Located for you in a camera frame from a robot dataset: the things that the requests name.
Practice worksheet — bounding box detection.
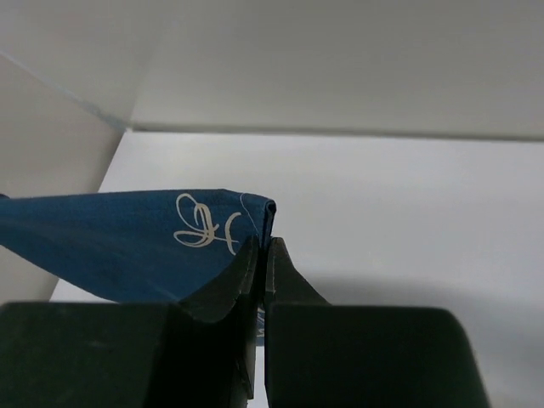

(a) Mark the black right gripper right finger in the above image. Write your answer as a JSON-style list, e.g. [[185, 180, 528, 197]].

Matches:
[[264, 238, 489, 407]]

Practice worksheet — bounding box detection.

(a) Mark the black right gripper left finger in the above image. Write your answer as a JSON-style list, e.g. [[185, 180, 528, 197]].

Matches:
[[1, 237, 259, 407]]

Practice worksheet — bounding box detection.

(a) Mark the dark blue embroidered cloth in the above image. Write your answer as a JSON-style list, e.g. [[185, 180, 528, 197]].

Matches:
[[0, 188, 278, 345]]

